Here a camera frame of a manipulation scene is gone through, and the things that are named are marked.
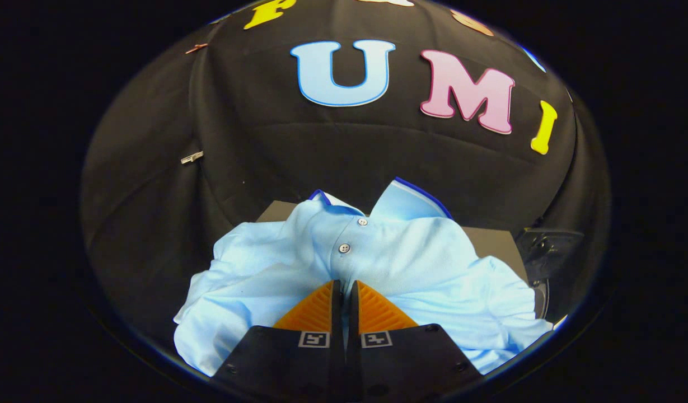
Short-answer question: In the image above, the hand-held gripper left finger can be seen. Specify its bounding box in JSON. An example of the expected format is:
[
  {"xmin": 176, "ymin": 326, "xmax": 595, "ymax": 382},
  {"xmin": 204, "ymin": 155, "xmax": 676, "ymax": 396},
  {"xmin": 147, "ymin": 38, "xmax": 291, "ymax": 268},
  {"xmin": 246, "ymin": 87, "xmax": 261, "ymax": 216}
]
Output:
[{"xmin": 211, "ymin": 280, "xmax": 345, "ymax": 403}]

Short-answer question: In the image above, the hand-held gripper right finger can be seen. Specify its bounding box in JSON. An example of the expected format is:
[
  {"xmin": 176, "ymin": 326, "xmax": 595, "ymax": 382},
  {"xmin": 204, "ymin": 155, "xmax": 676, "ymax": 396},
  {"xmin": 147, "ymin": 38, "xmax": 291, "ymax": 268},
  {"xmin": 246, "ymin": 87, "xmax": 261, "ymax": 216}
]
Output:
[{"xmin": 345, "ymin": 280, "xmax": 484, "ymax": 403}]

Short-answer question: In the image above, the light blue polo shirt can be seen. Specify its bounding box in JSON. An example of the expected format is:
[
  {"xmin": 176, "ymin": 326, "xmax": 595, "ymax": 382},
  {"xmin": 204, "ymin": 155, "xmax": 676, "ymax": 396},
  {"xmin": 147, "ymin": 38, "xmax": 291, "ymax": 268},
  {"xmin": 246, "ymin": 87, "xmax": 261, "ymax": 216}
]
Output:
[{"xmin": 173, "ymin": 177, "xmax": 554, "ymax": 377}]

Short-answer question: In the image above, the top-load washing machine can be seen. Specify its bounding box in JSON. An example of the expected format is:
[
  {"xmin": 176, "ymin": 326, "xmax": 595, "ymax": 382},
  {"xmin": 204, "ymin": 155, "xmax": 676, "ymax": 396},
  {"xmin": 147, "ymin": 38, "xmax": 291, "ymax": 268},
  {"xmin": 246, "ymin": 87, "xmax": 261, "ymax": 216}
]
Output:
[{"xmin": 531, "ymin": 279, "xmax": 553, "ymax": 321}]

